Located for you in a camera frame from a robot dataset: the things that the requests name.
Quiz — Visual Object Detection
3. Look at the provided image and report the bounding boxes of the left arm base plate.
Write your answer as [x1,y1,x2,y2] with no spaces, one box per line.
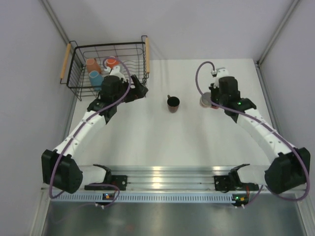
[84,175,127,191]

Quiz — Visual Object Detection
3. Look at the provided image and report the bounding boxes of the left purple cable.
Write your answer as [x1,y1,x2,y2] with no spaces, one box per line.
[49,57,131,206]

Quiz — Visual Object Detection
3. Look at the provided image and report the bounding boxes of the wooden rack handle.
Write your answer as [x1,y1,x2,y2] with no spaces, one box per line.
[60,43,71,82]
[145,37,150,74]

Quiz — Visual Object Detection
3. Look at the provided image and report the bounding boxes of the aluminium frame post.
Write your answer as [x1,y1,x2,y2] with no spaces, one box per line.
[39,0,74,49]
[256,0,302,68]

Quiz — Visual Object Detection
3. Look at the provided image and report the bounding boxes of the right aluminium frame post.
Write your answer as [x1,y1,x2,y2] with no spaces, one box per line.
[256,0,302,68]

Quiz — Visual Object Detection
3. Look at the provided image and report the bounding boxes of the pink printed mug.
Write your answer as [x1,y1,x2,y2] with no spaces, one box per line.
[199,92,212,108]

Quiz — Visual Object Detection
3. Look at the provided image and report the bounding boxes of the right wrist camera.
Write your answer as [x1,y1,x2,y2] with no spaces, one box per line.
[211,67,229,88]

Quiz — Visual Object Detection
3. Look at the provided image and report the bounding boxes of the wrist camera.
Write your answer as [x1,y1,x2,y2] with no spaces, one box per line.
[104,65,126,82]
[211,67,229,88]

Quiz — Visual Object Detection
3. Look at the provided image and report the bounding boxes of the left aluminium frame post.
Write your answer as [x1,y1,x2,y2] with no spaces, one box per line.
[39,0,74,49]

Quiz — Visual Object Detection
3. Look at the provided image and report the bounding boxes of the perforated cable duct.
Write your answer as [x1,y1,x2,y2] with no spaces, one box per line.
[54,192,239,204]

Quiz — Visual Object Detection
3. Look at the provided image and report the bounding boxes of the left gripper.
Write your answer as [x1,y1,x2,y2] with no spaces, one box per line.
[113,75,147,105]

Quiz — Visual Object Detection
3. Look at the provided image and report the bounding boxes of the purple cable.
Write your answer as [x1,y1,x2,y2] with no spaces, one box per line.
[195,60,311,208]
[49,57,131,206]

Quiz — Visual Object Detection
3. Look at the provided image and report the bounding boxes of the dark brown mug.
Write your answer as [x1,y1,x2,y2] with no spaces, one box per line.
[167,95,180,113]

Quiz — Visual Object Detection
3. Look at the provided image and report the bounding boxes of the right wooden rack handle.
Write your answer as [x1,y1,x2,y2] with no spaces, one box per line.
[145,37,150,74]

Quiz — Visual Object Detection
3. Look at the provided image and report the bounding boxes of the salmon dotted mug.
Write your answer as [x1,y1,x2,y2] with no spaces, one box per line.
[86,58,101,74]

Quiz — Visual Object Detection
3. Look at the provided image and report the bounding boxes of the black wire dish rack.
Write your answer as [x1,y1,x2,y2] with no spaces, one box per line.
[62,35,149,100]

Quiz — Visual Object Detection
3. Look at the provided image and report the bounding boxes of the orange mug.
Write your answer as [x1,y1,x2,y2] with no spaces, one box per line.
[103,56,120,73]

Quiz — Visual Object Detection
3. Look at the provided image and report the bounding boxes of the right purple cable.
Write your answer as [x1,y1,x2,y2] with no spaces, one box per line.
[195,60,311,208]

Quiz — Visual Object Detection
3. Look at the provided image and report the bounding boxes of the aluminium mounting rail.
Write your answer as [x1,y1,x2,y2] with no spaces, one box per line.
[41,166,307,192]

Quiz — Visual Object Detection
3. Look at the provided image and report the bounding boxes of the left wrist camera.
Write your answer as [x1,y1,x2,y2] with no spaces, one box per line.
[104,65,126,82]

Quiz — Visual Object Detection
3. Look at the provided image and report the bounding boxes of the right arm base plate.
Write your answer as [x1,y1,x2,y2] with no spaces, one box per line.
[214,176,259,193]

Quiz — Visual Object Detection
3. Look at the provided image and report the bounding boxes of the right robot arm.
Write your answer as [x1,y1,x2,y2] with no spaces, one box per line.
[209,76,310,195]

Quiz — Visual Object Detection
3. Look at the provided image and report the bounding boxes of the blue mug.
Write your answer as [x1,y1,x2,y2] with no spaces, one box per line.
[89,70,103,91]

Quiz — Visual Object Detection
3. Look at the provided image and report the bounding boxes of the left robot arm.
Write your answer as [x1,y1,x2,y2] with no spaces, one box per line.
[41,75,148,194]

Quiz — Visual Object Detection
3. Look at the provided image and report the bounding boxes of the left wooden rack handle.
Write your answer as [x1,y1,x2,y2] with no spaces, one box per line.
[60,43,71,82]

